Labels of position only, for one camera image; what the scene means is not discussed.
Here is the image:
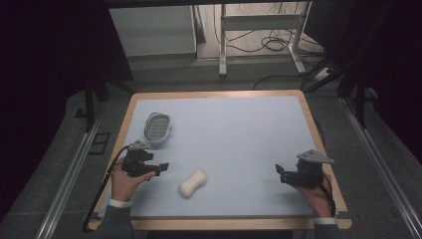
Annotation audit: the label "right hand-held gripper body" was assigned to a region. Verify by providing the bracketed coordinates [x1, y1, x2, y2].
[280, 148, 335, 188]

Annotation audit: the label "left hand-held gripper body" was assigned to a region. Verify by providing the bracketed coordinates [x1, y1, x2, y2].
[120, 138, 157, 178]

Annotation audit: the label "white soap bar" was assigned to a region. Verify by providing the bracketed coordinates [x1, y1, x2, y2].
[178, 169, 209, 199]

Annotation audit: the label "grey soap dish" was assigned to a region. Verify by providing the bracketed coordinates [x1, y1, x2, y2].
[143, 112, 172, 145]

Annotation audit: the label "person's left hand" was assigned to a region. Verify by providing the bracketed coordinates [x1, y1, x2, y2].
[110, 157, 156, 203]

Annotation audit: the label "person's right hand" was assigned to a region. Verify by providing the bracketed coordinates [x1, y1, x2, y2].
[292, 171, 334, 220]

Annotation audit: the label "light blue table mat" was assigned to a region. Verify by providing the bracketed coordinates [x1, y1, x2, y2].
[99, 96, 338, 219]

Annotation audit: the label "black tripod stand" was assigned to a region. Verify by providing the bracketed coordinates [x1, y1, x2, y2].
[304, 54, 379, 130]
[82, 74, 135, 133]

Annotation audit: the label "wooden table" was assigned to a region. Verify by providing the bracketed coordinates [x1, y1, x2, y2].
[88, 89, 353, 231]

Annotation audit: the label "white power strip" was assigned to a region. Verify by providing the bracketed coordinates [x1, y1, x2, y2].
[313, 67, 333, 83]

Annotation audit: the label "white cabinet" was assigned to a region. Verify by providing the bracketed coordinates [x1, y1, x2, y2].
[108, 5, 198, 58]

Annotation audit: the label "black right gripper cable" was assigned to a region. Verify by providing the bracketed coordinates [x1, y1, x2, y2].
[317, 171, 337, 217]

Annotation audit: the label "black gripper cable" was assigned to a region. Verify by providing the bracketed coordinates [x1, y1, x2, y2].
[317, 171, 337, 217]
[82, 144, 131, 234]

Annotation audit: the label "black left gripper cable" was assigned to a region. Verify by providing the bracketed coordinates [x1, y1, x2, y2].
[82, 144, 131, 234]

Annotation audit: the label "aluminium floor rail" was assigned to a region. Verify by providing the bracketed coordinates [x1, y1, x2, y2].
[34, 108, 105, 239]
[340, 97, 422, 239]

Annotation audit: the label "black floor cables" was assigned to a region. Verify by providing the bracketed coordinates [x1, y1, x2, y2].
[213, 2, 325, 56]

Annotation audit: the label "white metal stand frame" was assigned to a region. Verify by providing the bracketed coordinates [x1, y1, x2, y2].
[218, 1, 314, 78]

